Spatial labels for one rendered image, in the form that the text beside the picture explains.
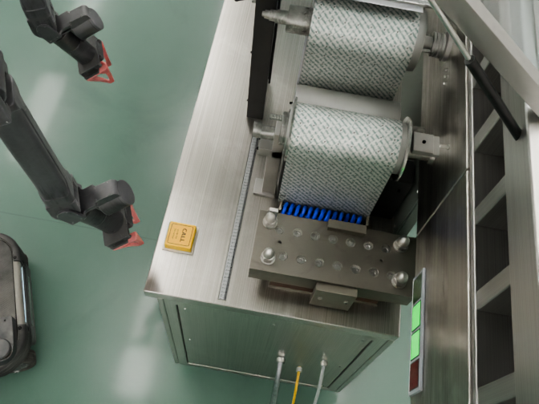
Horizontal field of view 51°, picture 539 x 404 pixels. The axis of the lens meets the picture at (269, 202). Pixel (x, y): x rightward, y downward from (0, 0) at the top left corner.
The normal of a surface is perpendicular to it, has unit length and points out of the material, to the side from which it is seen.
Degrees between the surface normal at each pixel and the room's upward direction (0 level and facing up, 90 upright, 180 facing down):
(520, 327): 90
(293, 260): 0
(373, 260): 0
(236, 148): 0
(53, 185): 85
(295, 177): 90
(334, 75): 92
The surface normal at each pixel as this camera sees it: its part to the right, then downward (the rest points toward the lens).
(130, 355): 0.08, -0.47
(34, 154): 0.31, 0.85
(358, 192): -0.15, 0.87
